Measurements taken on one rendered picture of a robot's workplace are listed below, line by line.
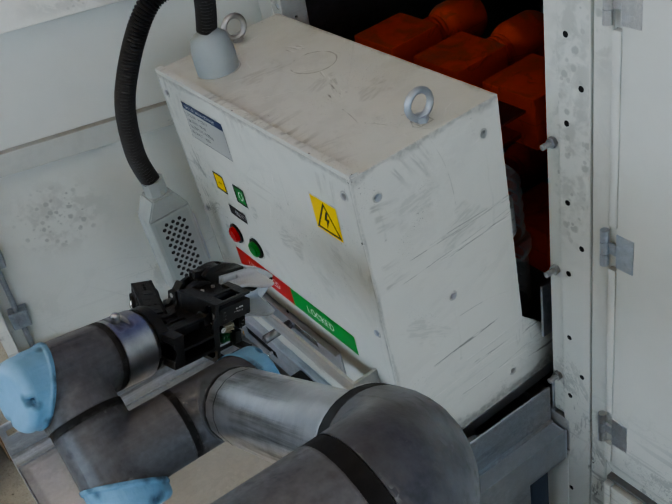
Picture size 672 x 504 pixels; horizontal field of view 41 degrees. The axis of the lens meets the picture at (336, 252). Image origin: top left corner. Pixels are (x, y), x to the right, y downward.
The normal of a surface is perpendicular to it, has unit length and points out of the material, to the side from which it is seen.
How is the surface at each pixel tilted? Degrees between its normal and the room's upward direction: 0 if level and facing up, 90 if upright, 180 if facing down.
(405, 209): 90
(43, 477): 0
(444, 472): 49
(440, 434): 40
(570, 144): 90
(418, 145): 90
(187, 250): 90
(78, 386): 44
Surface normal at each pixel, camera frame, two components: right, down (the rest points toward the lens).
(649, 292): -0.80, 0.44
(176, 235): 0.58, 0.39
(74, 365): 0.56, -0.47
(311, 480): -0.15, -0.82
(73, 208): 0.36, 0.48
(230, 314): 0.77, 0.24
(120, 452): 0.29, -0.40
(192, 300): -0.64, 0.28
